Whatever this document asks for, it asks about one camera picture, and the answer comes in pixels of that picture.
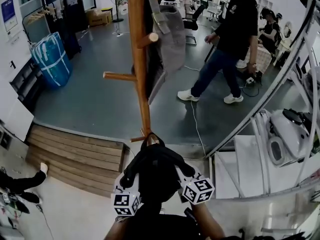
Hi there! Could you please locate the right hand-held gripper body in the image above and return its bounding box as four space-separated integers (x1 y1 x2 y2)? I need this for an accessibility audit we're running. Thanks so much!
174 165 216 206

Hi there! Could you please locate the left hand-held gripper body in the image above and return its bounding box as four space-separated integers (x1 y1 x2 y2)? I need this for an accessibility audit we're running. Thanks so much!
113 171 142 217

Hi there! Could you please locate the black backpack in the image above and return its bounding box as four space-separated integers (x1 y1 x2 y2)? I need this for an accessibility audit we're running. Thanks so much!
121 132 196 211

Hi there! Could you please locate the wooden coat rack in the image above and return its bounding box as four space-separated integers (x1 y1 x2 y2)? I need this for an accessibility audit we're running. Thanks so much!
102 0 176 143

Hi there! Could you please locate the person's right forearm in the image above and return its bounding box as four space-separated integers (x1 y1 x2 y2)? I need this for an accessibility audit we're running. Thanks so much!
191 203 226 240

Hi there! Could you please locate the person's left forearm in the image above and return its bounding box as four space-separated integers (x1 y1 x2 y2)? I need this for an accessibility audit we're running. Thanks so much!
103 215 136 240

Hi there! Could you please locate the garment rack with wooden hangers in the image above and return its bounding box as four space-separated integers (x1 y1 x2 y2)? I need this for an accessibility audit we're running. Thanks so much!
21 5 55 46

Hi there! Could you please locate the person's black shirt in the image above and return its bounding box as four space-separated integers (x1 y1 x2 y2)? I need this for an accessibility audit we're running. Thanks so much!
123 206 203 240

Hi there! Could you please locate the wooden plank platform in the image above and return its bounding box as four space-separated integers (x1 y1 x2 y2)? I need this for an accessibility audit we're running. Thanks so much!
24 123 126 198

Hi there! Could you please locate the white robot head shell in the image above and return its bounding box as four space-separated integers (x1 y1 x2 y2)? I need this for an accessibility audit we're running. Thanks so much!
266 108 312 166

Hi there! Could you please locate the grey hanging bag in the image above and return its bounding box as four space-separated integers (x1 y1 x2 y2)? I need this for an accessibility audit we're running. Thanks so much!
143 0 187 106

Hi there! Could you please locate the blue wrapped bundle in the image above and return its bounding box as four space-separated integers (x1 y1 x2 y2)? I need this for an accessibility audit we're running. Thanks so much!
30 31 74 89

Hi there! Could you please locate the black office chair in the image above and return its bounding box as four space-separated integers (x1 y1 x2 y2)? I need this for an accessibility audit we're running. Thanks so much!
181 3 206 46

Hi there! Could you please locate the white chair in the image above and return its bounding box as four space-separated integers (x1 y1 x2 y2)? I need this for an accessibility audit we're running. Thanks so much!
206 0 226 22

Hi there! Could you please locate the cardboard box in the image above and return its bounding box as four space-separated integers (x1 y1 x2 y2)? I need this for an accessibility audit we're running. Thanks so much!
85 7 114 28

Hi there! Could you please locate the white floor cable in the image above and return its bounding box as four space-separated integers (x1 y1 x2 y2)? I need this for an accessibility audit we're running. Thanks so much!
184 65 209 160

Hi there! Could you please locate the white metal shelf frame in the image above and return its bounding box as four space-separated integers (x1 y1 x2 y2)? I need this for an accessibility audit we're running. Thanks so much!
206 0 320 200

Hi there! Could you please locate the blue wall poster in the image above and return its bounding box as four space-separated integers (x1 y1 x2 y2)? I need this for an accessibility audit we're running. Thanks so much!
0 0 20 33

